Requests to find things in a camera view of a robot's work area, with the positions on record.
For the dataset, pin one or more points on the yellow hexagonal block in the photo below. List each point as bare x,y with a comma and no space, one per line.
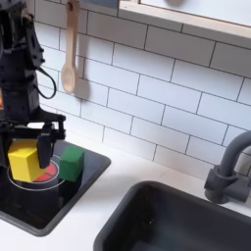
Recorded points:
23,160

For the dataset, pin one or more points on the red stove burner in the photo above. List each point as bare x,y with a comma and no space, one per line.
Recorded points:
49,173

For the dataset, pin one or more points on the green block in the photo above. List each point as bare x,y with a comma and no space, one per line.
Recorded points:
71,163

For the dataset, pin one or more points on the black stove top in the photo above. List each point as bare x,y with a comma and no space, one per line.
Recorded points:
88,166

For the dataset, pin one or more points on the wooden spoon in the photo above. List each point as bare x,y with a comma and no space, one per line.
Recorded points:
69,76

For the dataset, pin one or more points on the dark grey sink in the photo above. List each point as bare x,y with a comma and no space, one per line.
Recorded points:
176,222

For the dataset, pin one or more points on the dark grey tap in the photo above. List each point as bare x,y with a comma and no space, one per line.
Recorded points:
225,176

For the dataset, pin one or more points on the wooden window frame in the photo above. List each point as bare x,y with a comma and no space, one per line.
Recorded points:
196,23

